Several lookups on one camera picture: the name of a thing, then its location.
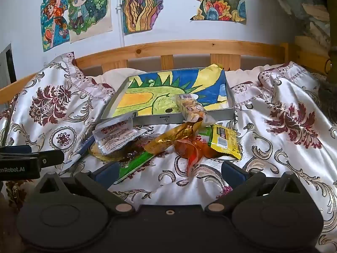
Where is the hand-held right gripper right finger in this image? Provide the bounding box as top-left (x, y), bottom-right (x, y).
top-left (205, 161), bottom-right (306, 216)

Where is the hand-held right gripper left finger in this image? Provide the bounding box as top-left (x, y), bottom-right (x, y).
top-left (33, 162), bottom-right (135, 216)

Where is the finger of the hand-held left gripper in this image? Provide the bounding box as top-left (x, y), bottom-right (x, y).
top-left (0, 150), bottom-right (65, 168)
top-left (0, 144), bottom-right (33, 154)

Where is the long green snack packet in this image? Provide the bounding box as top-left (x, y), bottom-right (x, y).
top-left (113, 151), bottom-right (156, 185)

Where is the yellow snack packet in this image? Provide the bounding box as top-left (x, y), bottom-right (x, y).
top-left (207, 124), bottom-right (242, 160)

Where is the dark blue snack packet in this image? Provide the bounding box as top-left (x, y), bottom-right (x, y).
top-left (76, 136), bottom-right (96, 159)

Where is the clear brown date packet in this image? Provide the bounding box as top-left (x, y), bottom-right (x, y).
top-left (122, 136), bottom-right (147, 161)

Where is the orange jelly packet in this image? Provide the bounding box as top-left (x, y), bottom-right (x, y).
top-left (174, 138), bottom-right (219, 174)

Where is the clear plastic box with label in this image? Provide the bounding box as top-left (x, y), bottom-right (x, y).
top-left (94, 113), bottom-right (148, 155)

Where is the light green snack packet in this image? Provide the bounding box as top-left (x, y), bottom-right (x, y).
top-left (196, 126), bottom-right (213, 144)

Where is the gold foil snack packet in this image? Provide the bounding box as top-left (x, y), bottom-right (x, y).
top-left (144, 117), bottom-right (204, 155)

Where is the grey metal tray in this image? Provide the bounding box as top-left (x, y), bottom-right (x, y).
top-left (101, 67), bottom-right (235, 125)

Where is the clear nut bar packet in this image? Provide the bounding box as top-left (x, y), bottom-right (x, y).
top-left (176, 93), bottom-right (215, 127)

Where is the floral satin blanket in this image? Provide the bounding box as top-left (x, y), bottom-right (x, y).
top-left (0, 52), bottom-right (337, 253)

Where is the dinosaur drawing paper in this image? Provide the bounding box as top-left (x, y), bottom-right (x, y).
top-left (112, 63), bottom-right (229, 118)

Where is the white pillow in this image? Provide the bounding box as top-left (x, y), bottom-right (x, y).
top-left (101, 68), bottom-right (149, 90)

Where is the blue orange-haired figure poster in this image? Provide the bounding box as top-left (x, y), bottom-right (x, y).
top-left (40, 0), bottom-right (71, 52)

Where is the floral patterned curtain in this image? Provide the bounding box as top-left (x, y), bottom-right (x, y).
top-left (263, 0), bottom-right (337, 41)

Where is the dark wall panel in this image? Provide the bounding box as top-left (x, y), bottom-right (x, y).
top-left (0, 43), bottom-right (17, 85)

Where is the white wall cable duct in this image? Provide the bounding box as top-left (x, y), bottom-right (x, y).
top-left (116, 0), bottom-right (125, 48)

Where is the blonde figure wall poster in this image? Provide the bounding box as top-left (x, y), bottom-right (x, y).
top-left (67, 0), bottom-right (113, 44)

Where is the torn colourful wall poster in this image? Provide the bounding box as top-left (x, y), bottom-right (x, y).
top-left (182, 0), bottom-right (248, 25)

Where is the dark olive post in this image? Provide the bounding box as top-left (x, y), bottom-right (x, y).
top-left (317, 0), bottom-right (337, 111)

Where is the flame pattern wall poster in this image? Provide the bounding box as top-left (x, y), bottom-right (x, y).
top-left (122, 0), bottom-right (183, 35)

